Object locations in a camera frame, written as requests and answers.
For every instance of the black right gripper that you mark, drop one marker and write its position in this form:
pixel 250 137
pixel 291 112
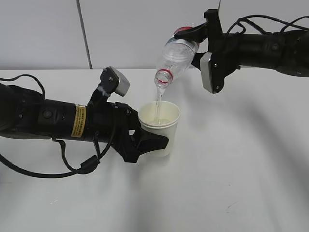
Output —
pixel 212 30

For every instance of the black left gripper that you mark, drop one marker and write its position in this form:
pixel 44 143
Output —
pixel 130 141

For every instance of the Nongfu Spring water bottle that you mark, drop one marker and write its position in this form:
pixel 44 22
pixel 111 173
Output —
pixel 175 59

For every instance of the white paper cup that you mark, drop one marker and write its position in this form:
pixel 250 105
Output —
pixel 160 119

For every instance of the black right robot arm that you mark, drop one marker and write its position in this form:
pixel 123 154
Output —
pixel 285 51

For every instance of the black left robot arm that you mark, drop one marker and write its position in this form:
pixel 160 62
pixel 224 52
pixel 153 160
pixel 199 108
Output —
pixel 26 114

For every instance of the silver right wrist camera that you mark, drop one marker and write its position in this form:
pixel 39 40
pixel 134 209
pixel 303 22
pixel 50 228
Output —
pixel 214 69

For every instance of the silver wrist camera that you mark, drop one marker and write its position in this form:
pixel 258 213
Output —
pixel 214 69
pixel 111 81

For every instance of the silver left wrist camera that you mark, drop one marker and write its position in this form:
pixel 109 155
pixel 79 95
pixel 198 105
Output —
pixel 111 81

